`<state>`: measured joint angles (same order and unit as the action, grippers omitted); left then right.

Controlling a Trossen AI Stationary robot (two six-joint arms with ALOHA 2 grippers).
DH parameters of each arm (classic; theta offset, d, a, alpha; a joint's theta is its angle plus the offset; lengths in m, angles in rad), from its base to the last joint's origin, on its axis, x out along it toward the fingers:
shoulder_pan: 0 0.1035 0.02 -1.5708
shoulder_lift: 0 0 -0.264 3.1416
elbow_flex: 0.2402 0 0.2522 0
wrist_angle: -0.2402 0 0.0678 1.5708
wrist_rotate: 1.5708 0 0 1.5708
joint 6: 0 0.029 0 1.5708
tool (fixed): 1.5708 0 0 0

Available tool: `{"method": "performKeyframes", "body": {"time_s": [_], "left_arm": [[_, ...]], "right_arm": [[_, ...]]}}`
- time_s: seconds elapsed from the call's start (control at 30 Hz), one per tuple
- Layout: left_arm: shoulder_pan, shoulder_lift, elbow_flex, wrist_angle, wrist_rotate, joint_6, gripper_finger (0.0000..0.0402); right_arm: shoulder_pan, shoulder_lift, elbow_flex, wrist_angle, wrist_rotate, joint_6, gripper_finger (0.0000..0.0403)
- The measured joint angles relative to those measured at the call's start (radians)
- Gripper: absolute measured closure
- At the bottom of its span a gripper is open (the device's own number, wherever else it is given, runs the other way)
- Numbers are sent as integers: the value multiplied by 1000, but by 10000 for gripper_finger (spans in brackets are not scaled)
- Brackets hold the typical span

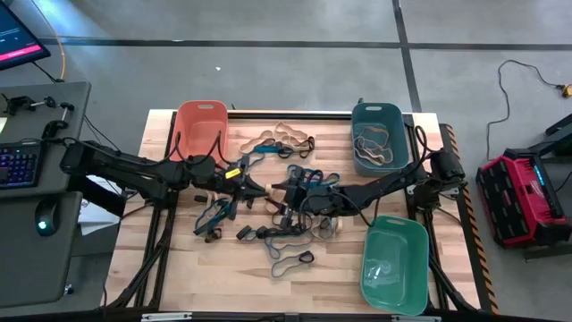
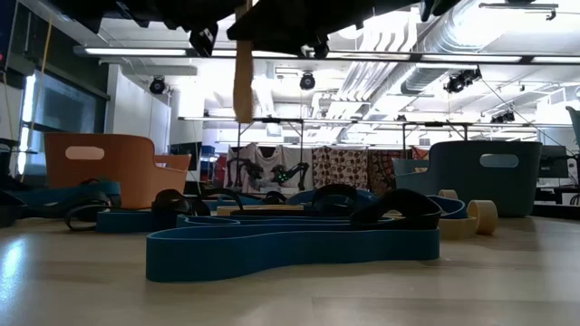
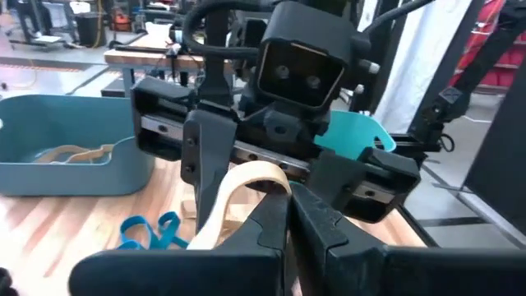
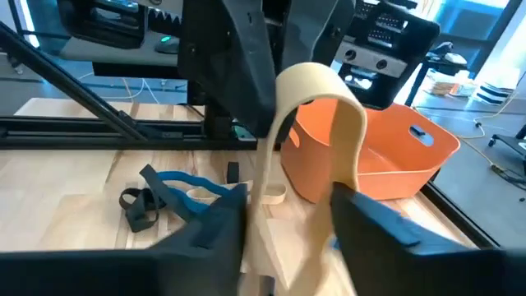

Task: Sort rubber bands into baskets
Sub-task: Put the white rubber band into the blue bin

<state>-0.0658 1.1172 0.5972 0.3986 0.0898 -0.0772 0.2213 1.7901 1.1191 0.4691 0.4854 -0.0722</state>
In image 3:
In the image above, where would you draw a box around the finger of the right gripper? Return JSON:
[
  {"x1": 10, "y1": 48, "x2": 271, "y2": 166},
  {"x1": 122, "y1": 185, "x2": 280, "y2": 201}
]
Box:
[
  {"x1": 180, "y1": 108, "x2": 239, "y2": 232},
  {"x1": 304, "y1": 148, "x2": 365, "y2": 206}
]

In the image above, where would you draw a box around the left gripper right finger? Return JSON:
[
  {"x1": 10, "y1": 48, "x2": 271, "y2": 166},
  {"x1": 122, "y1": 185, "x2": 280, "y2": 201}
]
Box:
[{"x1": 289, "y1": 183, "x2": 526, "y2": 296}]

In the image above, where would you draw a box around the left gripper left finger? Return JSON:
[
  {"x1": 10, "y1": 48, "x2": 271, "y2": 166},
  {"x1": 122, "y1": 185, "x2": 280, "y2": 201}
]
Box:
[{"x1": 67, "y1": 191, "x2": 293, "y2": 296}]

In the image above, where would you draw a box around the cream rubber band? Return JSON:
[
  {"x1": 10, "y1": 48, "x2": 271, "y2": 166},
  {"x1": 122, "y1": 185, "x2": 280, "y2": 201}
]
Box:
[
  {"x1": 187, "y1": 160, "x2": 293, "y2": 251},
  {"x1": 35, "y1": 144, "x2": 90, "y2": 164},
  {"x1": 65, "y1": 143, "x2": 115, "y2": 164}
]

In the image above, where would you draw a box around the slate blue plastic basket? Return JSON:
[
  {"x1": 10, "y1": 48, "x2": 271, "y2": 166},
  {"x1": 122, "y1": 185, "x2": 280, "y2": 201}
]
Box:
[{"x1": 0, "y1": 94, "x2": 156, "y2": 197}]

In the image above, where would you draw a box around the blue rubber band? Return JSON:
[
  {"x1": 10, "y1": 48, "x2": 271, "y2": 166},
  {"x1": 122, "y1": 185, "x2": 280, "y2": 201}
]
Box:
[{"x1": 117, "y1": 210, "x2": 191, "y2": 252}]

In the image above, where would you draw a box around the teal green plastic basket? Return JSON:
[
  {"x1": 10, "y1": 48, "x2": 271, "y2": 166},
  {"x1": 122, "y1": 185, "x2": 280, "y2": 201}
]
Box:
[{"x1": 314, "y1": 109, "x2": 398, "y2": 161}]

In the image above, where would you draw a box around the background wooden table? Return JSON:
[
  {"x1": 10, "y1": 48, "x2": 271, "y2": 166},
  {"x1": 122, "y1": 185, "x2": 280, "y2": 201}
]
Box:
[{"x1": 103, "y1": 31, "x2": 235, "y2": 98}]

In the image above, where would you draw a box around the white curtain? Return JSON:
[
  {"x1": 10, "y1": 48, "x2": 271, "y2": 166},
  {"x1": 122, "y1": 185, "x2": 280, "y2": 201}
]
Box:
[{"x1": 371, "y1": 0, "x2": 473, "y2": 135}]

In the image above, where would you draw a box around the black trash bin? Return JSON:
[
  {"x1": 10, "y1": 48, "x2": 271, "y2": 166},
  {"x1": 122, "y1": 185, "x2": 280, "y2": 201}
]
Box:
[{"x1": 75, "y1": 12, "x2": 108, "y2": 49}]

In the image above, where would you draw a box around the dark flat panel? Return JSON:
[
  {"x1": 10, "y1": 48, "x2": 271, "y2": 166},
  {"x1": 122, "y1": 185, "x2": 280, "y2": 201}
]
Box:
[{"x1": 463, "y1": 61, "x2": 526, "y2": 238}]

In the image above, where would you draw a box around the red shelving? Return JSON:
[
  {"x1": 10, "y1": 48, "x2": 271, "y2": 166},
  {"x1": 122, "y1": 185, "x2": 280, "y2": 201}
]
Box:
[{"x1": 450, "y1": 0, "x2": 526, "y2": 88}]

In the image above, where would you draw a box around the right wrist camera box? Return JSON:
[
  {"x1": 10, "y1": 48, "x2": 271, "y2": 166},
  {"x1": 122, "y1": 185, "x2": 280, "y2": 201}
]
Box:
[{"x1": 255, "y1": 0, "x2": 381, "y2": 113}]

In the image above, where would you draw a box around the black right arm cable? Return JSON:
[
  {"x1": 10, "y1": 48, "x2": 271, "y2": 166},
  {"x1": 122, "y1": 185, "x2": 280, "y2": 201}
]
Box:
[{"x1": 182, "y1": 0, "x2": 276, "y2": 59}]

